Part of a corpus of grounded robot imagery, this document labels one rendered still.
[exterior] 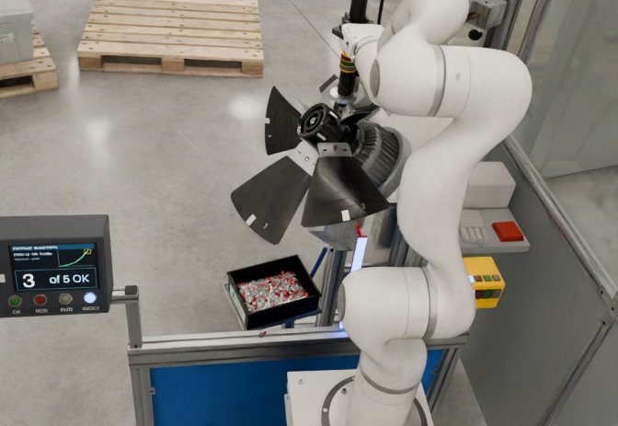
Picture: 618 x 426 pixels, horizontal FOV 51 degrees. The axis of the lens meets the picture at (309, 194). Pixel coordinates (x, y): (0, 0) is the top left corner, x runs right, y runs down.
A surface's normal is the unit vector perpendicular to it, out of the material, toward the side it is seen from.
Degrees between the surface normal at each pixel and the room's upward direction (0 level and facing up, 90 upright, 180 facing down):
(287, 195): 49
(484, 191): 90
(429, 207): 80
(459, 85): 65
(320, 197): 21
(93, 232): 15
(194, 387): 90
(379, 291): 26
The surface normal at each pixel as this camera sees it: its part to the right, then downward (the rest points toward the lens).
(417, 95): 0.04, 0.60
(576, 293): -0.98, 0.02
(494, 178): 0.11, -0.77
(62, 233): 0.06, -0.91
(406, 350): 0.48, -0.47
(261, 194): -0.37, -0.12
